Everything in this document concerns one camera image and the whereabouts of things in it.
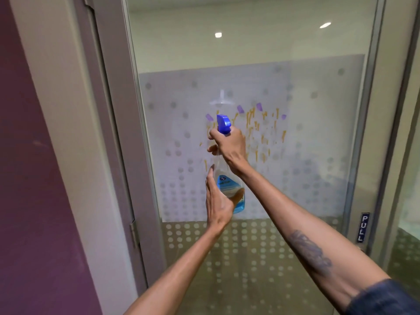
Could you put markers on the person's left hand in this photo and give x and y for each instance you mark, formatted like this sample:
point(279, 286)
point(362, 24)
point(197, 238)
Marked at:
point(220, 209)

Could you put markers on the person's right hand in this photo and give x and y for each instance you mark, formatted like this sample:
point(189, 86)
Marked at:
point(233, 147)

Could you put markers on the blue spray bottle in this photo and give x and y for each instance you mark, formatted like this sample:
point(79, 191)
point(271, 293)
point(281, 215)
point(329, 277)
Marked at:
point(226, 183)

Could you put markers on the person's left forearm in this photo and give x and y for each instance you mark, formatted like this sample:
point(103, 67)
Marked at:
point(183, 272)

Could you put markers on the person's right forearm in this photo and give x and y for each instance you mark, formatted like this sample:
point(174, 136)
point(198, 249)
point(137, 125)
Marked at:
point(295, 226)

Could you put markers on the blue pull sign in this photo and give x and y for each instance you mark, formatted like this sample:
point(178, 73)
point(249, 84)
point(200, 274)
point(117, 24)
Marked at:
point(363, 227)

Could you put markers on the oval ceiling light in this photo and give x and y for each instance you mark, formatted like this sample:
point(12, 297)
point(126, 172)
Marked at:
point(325, 25)

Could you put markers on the dark blue right sleeve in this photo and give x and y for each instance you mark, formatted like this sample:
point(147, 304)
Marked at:
point(384, 298)

